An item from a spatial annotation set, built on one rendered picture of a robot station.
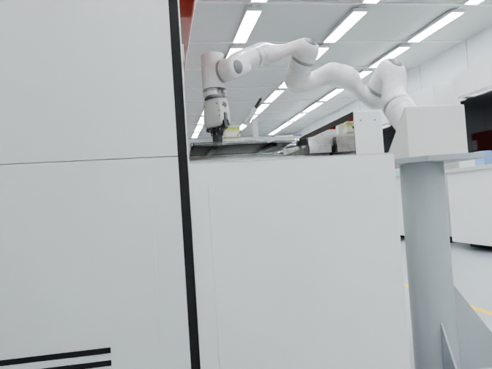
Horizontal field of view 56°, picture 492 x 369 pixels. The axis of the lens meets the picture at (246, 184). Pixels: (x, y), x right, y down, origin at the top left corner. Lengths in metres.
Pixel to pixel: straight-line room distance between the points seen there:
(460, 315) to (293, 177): 0.94
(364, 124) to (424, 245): 0.55
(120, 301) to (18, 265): 0.23
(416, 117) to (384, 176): 0.41
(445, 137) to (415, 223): 0.33
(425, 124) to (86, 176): 1.21
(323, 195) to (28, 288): 0.80
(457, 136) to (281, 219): 0.82
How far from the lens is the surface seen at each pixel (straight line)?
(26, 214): 1.13
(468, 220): 5.53
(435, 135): 1.83
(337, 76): 2.02
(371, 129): 1.51
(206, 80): 1.67
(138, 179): 1.09
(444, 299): 1.88
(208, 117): 1.68
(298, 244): 1.35
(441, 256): 1.85
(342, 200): 1.39
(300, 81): 1.99
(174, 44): 1.15
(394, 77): 2.08
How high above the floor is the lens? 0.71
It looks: 2 degrees up
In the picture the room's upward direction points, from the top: 4 degrees counter-clockwise
